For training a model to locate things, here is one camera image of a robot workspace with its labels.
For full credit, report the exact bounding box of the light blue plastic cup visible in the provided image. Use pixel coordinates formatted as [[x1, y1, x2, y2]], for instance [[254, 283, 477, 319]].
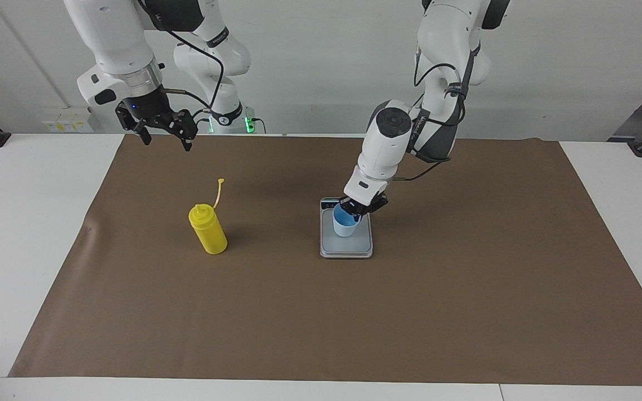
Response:
[[333, 203, 362, 238]]

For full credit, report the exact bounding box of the yellow squeeze seasoning bottle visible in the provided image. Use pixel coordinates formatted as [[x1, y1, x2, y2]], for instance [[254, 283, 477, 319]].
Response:
[[188, 178, 228, 255]]

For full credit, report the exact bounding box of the silver digital kitchen scale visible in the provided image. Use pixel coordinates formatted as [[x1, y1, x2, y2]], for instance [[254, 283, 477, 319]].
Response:
[[319, 197, 373, 260]]

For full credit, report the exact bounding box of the brown paper table mat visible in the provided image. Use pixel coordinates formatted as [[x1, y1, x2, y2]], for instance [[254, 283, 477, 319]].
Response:
[[8, 134, 642, 386]]

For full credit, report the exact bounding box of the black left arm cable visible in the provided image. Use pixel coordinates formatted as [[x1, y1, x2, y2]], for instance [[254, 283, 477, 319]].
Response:
[[393, 47, 480, 182]]

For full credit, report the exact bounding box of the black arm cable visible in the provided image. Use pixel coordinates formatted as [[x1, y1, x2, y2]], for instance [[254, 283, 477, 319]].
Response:
[[393, 47, 480, 182], [137, 0, 226, 112]]

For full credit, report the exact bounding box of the white wall socket box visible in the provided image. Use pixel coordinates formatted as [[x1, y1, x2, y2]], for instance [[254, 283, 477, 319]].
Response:
[[42, 109, 94, 133]]

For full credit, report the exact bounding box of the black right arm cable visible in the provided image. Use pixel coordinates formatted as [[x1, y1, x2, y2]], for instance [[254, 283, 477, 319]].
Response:
[[137, 0, 226, 112]]

